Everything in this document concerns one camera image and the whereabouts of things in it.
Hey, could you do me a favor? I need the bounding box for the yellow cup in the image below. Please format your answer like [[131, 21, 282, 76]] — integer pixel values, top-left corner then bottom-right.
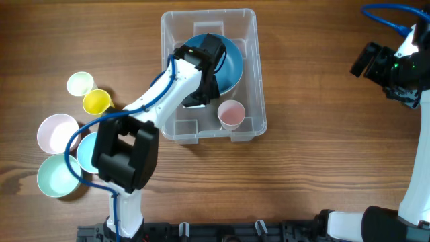
[[83, 89, 114, 117]]

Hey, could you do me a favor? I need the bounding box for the mint green small bowl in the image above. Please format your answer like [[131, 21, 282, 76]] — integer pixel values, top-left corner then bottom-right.
[[37, 153, 80, 198]]

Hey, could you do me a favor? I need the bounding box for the clear plastic storage container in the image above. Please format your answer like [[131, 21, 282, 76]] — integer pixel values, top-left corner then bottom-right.
[[161, 9, 267, 144]]

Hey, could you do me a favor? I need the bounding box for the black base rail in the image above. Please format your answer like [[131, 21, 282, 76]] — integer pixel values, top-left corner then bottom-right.
[[76, 220, 323, 242]]

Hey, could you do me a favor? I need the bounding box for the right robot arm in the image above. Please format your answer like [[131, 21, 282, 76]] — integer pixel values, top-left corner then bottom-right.
[[308, 3, 429, 241]]

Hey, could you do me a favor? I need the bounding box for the dark blue bowl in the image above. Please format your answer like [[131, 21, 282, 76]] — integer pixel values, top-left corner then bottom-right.
[[181, 32, 244, 97]]

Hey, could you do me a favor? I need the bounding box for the pink small bowl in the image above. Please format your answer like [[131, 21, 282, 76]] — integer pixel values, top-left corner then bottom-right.
[[37, 114, 79, 155]]

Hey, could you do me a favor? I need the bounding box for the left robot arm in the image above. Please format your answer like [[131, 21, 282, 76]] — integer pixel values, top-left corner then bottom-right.
[[91, 34, 227, 241]]

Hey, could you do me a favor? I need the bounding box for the light blue small bowl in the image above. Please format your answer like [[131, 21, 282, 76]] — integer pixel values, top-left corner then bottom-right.
[[77, 132, 98, 174]]

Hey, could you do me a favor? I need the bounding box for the left blue cable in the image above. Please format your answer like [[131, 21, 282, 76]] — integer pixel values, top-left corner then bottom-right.
[[64, 54, 177, 242]]

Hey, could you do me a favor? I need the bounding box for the white label in container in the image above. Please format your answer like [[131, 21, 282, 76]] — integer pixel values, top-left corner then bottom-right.
[[182, 104, 206, 109]]

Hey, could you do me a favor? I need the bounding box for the pale green cup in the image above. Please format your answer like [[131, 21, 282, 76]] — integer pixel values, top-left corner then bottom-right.
[[67, 71, 97, 97]]

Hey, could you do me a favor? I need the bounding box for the pink cup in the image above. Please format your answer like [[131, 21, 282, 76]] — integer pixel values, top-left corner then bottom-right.
[[217, 100, 246, 130]]

